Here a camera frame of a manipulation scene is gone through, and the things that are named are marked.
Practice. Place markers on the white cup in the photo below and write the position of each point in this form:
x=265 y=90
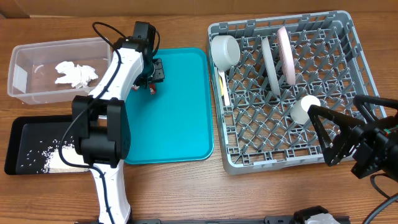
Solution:
x=300 y=108

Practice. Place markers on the grey bowl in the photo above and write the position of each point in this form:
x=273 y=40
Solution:
x=225 y=52

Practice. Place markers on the grey plate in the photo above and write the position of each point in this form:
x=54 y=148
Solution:
x=270 y=67

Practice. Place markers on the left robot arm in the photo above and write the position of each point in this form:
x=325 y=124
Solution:
x=100 y=127

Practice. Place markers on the grey dishwasher rack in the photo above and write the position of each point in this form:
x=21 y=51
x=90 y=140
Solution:
x=256 y=130

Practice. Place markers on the teal serving tray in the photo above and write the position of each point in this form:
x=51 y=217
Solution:
x=175 y=124

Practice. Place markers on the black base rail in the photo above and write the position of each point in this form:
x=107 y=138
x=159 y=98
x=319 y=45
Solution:
x=266 y=220

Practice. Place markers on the clear plastic bin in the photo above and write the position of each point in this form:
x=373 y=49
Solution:
x=32 y=69

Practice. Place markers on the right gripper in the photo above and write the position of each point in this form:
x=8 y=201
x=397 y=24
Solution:
x=372 y=140

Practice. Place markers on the pink plate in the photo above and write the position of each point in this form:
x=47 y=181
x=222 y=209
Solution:
x=285 y=54

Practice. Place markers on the yellow plastic spoon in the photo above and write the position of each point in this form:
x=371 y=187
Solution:
x=221 y=86

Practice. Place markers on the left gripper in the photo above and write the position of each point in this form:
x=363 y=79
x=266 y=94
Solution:
x=159 y=74

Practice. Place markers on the red ketchup packet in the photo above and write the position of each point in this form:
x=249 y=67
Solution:
x=151 y=88

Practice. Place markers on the black plastic tray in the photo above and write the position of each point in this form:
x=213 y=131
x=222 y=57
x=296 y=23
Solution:
x=34 y=143

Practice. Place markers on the white napkin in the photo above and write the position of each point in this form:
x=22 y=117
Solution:
x=78 y=76

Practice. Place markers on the white plastic fork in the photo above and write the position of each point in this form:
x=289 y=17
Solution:
x=225 y=89

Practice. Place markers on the white rice pile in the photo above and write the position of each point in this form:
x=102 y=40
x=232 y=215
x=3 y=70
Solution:
x=62 y=158

